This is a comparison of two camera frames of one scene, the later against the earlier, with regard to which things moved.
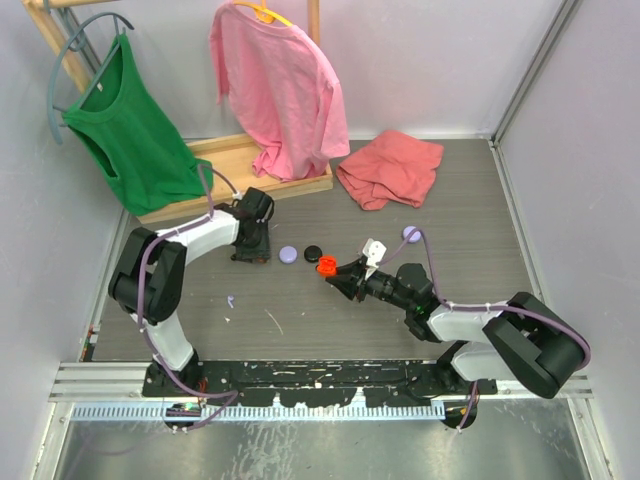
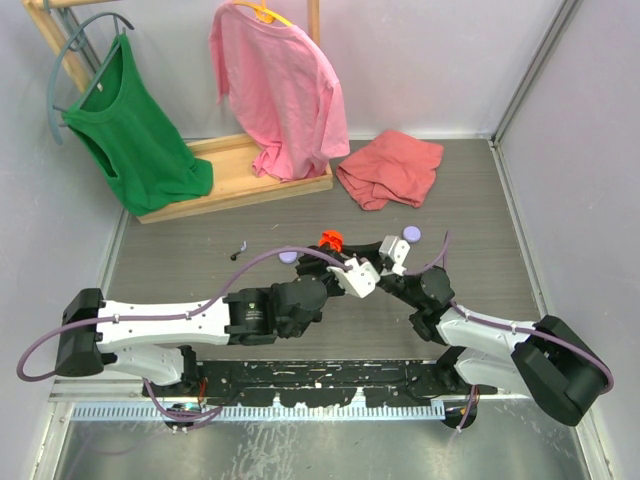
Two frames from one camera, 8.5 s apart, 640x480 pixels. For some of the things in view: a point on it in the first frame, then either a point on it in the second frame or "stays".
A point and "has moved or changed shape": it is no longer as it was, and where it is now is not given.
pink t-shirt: (280, 90) stays
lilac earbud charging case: (415, 237) stays
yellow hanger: (263, 13) stays
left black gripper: (261, 251) to (314, 263)
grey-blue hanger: (117, 18) stays
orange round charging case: (327, 266) has moved or changed shape
